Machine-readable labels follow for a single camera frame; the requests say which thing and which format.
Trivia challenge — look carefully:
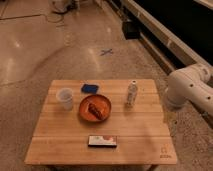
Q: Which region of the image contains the white ceramic cup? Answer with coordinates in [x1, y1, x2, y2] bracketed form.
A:
[56, 88, 73, 110]

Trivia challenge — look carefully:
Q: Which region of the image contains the brown food piece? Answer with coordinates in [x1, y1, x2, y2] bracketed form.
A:
[88, 103, 102, 120]

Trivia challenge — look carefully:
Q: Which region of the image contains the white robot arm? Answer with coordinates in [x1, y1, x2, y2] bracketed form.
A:
[164, 63, 213, 117]

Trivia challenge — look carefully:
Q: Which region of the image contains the clear plastic bottle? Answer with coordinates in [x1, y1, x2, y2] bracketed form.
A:
[126, 80, 138, 107]

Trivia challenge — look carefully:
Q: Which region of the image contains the blue sponge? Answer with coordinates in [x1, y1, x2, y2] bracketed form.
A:
[81, 84, 99, 94]

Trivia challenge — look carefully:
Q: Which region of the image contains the wooden table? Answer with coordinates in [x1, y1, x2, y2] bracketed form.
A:
[25, 79, 177, 165]

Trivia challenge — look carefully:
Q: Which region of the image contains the white object on floor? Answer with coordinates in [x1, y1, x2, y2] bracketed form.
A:
[49, 0, 75, 14]

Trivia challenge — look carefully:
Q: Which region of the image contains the long white rail frame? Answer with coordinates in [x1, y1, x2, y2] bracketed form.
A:
[94, 0, 213, 83]

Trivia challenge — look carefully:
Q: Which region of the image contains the orange plate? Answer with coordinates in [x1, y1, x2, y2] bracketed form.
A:
[79, 94, 111, 122]

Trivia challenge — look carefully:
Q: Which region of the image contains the black box on floor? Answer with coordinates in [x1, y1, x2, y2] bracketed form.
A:
[122, 22, 140, 39]

